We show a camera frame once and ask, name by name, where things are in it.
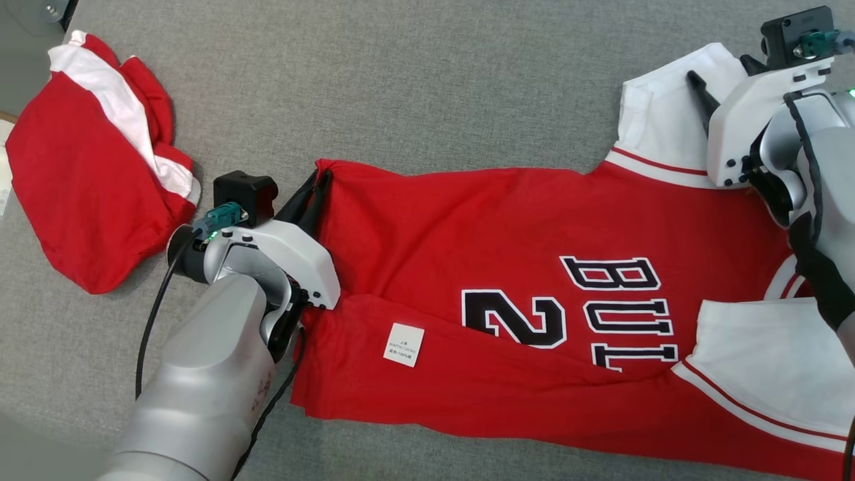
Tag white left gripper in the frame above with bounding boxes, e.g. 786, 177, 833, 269
222, 169, 342, 311

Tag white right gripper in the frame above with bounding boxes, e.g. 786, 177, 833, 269
687, 54, 836, 188

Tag red basketball jersey white sleeves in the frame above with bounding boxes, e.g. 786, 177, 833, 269
289, 42, 855, 481

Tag red shorts white stripe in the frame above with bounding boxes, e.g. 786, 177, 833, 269
5, 30, 201, 295

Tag white flat sheet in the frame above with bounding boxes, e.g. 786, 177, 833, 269
0, 119, 14, 216

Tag left teal plug black cable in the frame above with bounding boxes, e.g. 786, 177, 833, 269
136, 202, 246, 402

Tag teal plug black cable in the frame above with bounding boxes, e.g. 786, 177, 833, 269
136, 202, 246, 402
800, 29, 855, 61

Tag right teal plug black cable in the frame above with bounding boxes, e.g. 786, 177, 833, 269
800, 29, 855, 61

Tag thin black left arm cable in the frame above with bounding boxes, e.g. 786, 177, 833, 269
230, 324, 308, 481

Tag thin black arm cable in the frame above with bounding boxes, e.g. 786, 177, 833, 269
842, 413, 855, 481
230, 324, 308, 481

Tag grey metal frame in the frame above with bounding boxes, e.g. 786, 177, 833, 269
0, 0, 79, 35

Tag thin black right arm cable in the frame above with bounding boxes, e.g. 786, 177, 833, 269
842, 413, 855, 481

